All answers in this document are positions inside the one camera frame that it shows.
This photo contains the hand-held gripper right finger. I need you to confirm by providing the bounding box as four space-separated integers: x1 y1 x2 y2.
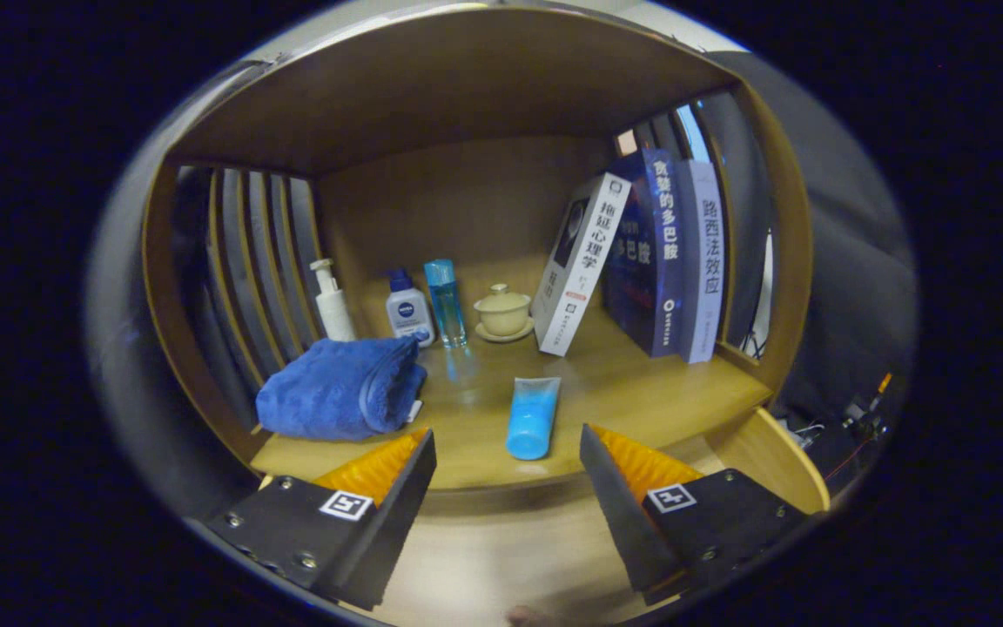
579 424 807 606

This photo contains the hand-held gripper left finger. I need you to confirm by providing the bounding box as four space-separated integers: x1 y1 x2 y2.
188 429 437 610

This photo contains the wooden drawer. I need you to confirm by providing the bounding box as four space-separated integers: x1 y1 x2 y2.
258 408 831 627

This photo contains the blue squeeze tube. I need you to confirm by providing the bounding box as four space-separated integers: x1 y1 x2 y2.
505 376 562 461

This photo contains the wooden countertop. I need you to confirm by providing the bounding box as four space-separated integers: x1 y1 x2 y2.
249 257 772 490

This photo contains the wooden cabinet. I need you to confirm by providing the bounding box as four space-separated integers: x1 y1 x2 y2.
140 4 816 489

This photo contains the blue folded towel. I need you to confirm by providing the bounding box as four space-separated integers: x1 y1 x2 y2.
255 336 428 442

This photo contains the white bottle with blue cap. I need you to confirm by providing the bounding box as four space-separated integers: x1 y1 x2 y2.
385 267 435 348

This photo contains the white pump bottle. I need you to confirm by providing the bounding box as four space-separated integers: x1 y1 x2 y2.
309 258 358 342

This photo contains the clear blue bottle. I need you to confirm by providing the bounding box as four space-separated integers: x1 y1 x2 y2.
423 258 468 349

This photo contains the beige lidded teacup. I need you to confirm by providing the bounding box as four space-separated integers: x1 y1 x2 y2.
474 283 535 343

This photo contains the dark blue book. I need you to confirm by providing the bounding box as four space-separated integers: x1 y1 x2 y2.
601 148 685 358

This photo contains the white book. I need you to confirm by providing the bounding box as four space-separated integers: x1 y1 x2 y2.
531 172 632 357

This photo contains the black equipment with orange part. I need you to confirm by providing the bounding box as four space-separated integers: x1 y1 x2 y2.
815 373 894 480

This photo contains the pale lavender book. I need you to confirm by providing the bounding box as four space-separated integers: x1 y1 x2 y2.
676 159 726 364

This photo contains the black backdrop cloth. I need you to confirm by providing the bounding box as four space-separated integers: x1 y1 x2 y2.
84 52 919 523

